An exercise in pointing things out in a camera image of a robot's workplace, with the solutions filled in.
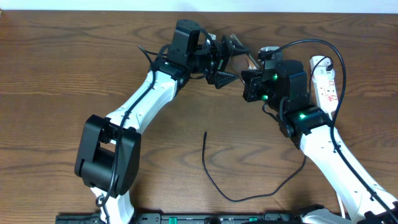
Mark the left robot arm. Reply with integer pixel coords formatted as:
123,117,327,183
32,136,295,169
75,19,249,223

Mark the white charger plug adapter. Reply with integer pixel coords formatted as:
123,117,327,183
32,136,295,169
317,65,335,80

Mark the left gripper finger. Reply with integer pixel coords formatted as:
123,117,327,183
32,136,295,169
214,72,239,89
229,34,250,57

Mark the white power strip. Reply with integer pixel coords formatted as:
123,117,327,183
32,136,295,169
310,55,338,114

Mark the black charger cable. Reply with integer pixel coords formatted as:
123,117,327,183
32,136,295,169
201,55,335,203

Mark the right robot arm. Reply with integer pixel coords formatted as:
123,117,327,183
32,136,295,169
240,55,397,223

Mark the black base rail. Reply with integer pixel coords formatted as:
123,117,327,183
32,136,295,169
55,212,302,224

